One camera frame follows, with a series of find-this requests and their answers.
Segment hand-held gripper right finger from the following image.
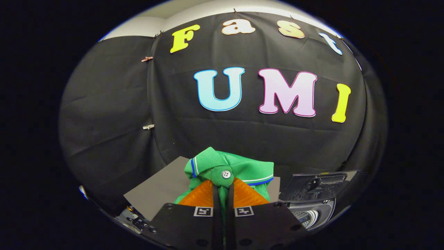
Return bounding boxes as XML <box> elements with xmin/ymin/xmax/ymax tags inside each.
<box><xmin>227</xmin><ymin>177</ymin><xmax>309</xmax><ymax>250</ymax></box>

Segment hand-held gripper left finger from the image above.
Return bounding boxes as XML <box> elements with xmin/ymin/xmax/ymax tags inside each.
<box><xmin>147</xmin><ymin>179</ymin><xmax>223</xmax><ymax>250</ymax></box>

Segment green polo shirt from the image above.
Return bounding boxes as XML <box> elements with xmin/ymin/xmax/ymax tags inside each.
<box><xmin>173</xmin><ymin>147</ymin><xmax>274</xmax><ymax>243</ymax></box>

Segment grey box cabinet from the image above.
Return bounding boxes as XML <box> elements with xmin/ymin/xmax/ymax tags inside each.
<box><xmin>123</xmin><ymin>156</ymin><xmax>281</xmax><ymax>221</ymax></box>

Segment black backdrop cloth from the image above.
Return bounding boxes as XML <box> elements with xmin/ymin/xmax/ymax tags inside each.
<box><xmin>59</xmin><ymin>12</ymin><xmax>387</xmax><ymax>216</ymax></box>

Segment row of small black clips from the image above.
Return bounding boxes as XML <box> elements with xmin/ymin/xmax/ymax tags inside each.
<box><xmin>153</xmin><ymin>8</ymin><xmax>240</xmax><ymax>39</ymax></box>

